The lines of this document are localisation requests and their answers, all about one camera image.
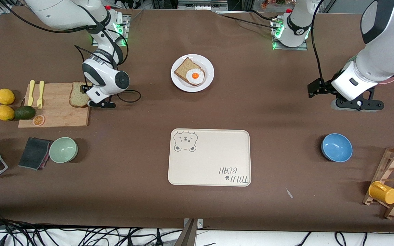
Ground pink bowl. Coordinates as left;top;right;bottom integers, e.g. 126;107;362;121
377;73;394;85

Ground yellow lemon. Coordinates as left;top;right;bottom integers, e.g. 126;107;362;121
0;105;15;121
0;88;15;105

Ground plain brown bread slice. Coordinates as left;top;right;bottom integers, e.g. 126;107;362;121
69;81;91;109

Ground dark green avocado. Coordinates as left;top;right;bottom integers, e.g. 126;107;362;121
14;106;36;120

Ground pale green bowl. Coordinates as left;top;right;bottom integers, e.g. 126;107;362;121
49;137;79;163

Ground cream tray with bear print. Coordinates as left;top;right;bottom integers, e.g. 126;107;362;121
168;128;252;187

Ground yellow plastic fork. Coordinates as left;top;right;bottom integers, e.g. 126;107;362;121
37;81;45;110

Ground black floor cable tangle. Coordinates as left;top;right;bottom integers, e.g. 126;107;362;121
0;212;184;246

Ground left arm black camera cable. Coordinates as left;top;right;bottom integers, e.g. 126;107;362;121
311;0;326;84

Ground wooden cup rack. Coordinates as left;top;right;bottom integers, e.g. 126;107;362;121
362;145;394;219

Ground black cable on table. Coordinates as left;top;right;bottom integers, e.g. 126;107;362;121
216;10;279;29

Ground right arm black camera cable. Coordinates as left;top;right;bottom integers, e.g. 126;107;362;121
0;0;141;103

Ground white round plate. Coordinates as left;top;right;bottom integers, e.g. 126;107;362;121
171;54;215;93

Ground yellow mug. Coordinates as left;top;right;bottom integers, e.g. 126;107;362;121
368;181;394;205

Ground grey metal table bracket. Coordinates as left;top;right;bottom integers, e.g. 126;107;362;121
173;218;204;246

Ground wooden cutting board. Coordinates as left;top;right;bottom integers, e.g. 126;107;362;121
18;82;93;128

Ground yellow plastic knife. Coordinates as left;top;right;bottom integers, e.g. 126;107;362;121
27;80;36;107

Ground blue bowl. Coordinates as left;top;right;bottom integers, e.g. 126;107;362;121
321;133;353;163

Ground dark folded cloth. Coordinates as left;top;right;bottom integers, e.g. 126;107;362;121
18;137;54;170

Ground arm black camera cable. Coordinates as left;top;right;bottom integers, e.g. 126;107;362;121
311;0;326;84
0;0;141;103

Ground black floor cable loops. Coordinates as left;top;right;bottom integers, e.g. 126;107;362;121
294;232;368;246

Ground grey metal box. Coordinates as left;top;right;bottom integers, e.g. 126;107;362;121
178;0;229;11

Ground fried egg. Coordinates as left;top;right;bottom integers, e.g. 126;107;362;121
186;68;205;86

